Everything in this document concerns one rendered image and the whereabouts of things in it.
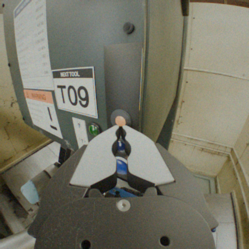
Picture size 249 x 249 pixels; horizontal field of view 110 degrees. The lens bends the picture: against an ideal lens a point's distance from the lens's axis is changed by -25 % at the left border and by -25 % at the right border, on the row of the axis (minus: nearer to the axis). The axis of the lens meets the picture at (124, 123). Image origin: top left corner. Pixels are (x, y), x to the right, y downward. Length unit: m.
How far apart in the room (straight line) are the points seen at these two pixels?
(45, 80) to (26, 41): 0.11
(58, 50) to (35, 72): 0.10
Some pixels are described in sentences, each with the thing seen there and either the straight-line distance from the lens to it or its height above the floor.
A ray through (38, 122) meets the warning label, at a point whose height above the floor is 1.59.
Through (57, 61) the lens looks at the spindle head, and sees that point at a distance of 0.22.
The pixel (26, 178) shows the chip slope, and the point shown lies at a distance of 1.51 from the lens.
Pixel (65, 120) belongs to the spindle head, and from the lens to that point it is 0.24.
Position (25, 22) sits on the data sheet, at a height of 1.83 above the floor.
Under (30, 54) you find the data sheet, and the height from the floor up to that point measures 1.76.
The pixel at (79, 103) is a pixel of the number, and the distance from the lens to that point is 0.19.
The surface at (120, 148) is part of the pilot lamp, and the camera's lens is 0.16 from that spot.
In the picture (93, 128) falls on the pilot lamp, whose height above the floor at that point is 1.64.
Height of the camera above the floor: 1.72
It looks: 27 degrees down
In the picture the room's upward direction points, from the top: 1 degrees clockwise
